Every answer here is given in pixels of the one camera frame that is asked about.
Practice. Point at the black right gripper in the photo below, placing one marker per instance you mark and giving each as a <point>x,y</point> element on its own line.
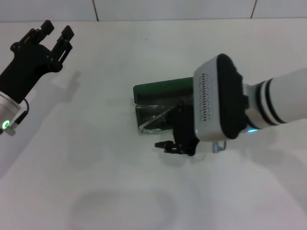
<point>185,127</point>

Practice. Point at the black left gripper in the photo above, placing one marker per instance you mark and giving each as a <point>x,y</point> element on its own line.
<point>26,64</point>

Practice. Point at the clear white glasses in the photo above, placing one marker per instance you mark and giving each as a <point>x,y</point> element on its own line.
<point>146,124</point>

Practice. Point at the green glasses case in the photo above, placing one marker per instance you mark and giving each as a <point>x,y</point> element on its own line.
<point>163,89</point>

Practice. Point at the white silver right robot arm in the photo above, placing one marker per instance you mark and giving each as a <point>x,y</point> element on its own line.
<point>283,100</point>

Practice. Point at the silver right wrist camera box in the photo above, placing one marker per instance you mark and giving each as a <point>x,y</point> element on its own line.
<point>216,95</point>

